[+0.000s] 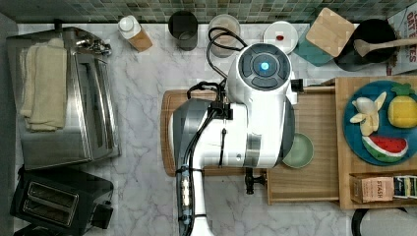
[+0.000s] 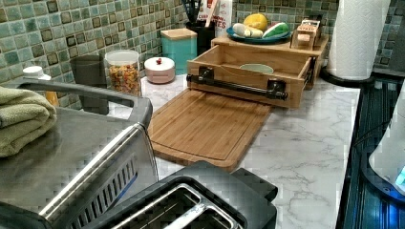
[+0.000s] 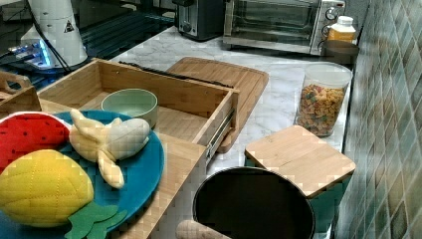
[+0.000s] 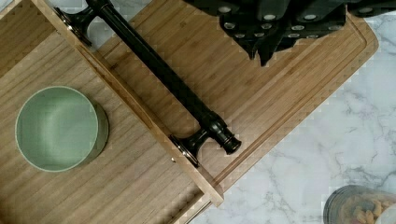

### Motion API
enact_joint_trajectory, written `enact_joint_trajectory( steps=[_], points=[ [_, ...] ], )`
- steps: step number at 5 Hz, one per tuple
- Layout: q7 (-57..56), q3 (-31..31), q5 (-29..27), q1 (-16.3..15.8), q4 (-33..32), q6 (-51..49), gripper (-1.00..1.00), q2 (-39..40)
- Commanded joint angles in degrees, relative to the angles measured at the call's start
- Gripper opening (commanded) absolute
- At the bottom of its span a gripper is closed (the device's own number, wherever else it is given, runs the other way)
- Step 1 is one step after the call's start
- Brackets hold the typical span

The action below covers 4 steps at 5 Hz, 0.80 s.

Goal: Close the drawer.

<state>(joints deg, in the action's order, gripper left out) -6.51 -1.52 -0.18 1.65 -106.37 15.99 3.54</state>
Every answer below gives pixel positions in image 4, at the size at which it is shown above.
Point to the black drawer handle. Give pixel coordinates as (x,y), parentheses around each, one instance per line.
(211,124)

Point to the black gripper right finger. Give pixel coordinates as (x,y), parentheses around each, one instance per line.
(291,20)

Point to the clear cereal jar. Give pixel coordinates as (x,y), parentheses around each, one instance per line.
(355,204)

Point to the wooden cutting board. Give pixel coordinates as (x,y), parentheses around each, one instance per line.
(260,104)

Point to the green bowl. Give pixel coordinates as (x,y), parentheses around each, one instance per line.
(59,128)

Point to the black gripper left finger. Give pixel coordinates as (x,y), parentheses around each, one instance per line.
(257,26)

